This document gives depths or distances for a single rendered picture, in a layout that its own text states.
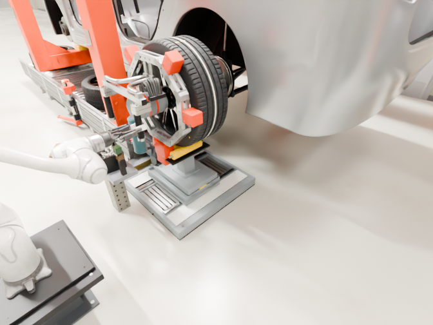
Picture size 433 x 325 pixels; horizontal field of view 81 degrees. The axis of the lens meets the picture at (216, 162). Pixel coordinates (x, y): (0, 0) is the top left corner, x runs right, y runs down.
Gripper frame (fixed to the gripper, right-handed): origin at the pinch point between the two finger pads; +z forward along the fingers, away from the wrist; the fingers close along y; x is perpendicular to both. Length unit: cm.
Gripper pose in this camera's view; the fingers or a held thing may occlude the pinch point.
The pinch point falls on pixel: (138, 126)
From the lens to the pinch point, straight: 139.9
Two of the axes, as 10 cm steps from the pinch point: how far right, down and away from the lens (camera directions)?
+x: 0.1, -8.1, -5.9
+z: 7.1, -4.1, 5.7
